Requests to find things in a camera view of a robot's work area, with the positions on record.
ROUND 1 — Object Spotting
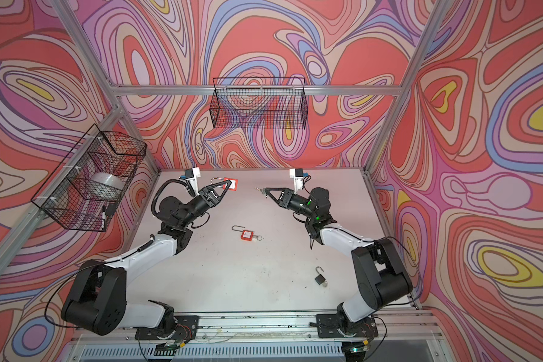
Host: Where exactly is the black wire basket left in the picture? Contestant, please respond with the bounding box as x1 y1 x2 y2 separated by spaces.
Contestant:
31 125 147 232

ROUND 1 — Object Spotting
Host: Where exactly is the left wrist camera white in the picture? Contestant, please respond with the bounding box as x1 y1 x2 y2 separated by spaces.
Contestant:
179 167 201 197

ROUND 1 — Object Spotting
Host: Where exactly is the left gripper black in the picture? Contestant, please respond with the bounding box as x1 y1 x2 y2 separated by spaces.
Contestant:
176 184 229 232

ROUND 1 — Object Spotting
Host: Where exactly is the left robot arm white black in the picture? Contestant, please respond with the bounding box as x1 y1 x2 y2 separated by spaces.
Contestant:
60 179 232 339

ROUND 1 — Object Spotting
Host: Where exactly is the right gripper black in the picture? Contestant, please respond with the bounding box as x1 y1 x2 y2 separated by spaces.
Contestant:
265 188 316 220

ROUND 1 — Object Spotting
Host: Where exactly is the black wire basket back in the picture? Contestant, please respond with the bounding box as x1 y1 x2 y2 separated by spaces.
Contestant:
209 75 309 130

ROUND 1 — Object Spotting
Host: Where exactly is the small black padlock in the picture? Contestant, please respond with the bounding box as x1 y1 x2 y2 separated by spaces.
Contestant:
315 266 327 287

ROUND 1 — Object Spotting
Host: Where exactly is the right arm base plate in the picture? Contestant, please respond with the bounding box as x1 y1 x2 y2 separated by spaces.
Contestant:
310 312 379 340

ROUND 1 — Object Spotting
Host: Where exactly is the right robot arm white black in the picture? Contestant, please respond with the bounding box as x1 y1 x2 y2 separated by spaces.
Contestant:
264 187 413 336

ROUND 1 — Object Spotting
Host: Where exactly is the white tape roll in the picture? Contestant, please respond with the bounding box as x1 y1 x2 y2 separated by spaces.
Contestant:
87 172 125 202

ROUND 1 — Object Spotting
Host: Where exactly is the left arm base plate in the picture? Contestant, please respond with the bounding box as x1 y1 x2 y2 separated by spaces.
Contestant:
135 315 200 342

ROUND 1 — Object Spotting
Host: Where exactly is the red padlock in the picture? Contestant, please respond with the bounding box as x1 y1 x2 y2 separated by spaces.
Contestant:
232 225 254 241
211 177 238 191

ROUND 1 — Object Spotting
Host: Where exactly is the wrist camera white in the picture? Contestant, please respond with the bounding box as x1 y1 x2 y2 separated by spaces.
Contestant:
289 168 305 192
179 167 201 197

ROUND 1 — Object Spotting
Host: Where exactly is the black wire basket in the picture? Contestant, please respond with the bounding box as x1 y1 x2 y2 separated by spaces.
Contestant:
31 125 147 232
209 75 309 130

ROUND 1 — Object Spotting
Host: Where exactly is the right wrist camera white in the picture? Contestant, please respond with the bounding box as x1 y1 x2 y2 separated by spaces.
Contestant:
289 168 305 192

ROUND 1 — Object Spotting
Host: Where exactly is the aluminium front rail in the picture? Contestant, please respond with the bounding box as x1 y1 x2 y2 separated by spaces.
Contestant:
71 308 444 345

